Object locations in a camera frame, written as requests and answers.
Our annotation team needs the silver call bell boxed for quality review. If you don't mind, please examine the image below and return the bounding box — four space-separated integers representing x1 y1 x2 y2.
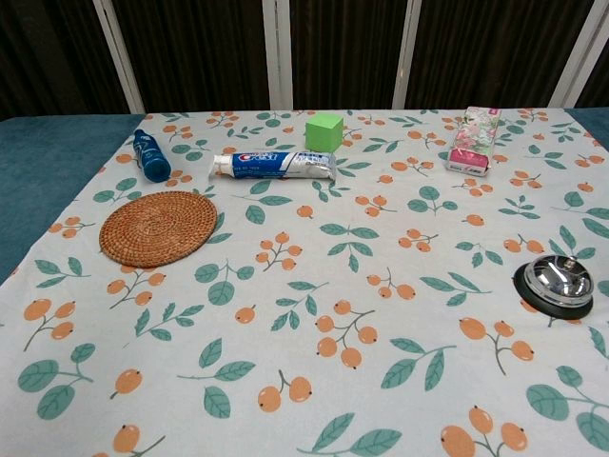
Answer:
513 254 596 317

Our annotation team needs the white blue toothpaste tube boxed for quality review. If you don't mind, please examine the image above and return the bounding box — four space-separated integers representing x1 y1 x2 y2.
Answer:
208 150 338 182

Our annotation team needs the fruit leaf print tablecloth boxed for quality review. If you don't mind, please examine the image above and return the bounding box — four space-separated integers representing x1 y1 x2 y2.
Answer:
0 108 609 457

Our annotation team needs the green cube block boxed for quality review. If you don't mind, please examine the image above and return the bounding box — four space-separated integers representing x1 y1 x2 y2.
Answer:
304 113 344 153

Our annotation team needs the round woven rattan coaster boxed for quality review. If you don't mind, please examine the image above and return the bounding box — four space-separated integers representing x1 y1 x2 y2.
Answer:
98 190 219 269

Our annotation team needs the blue plastic bottle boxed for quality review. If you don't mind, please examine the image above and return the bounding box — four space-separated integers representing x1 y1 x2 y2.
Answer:
132 128 171 183

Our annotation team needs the floral tissue pack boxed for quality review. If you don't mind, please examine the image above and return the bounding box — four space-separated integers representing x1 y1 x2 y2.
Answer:
444 106 503 177

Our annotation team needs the white folding screen frame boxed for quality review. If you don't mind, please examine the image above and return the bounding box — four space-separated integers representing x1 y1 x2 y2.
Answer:
90 0 609 115

